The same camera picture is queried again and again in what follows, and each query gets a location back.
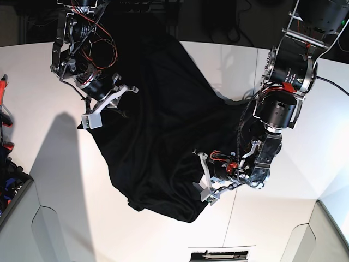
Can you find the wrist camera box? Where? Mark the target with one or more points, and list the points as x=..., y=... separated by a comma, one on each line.
x=207, y=195
x=91, y=121

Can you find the red orange hand tool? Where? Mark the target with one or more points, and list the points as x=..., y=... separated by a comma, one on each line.
x=5, y=118

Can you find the grey bin with clutter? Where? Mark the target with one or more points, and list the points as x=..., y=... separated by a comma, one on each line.
x=14, y=183

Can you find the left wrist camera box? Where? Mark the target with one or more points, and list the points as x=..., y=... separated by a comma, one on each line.
x=207, y=195

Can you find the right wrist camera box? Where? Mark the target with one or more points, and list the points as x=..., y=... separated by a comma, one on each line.
x=91, y=121

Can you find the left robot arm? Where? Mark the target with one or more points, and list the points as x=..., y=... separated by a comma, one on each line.
x=289, y=75

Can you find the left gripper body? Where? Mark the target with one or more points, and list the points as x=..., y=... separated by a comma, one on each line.
x=219, y=172

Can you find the printed paper sheet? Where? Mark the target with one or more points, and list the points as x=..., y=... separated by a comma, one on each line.
x=237, y=253

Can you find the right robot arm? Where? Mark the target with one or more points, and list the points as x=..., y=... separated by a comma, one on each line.
x=83, y=54

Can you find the black t-shirt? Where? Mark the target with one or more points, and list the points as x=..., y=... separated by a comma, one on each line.
x=152, y=152

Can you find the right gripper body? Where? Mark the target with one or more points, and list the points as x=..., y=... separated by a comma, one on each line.
x=105, y=93

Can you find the grey right table bracket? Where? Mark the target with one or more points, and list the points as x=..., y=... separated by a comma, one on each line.
x=320, y=239

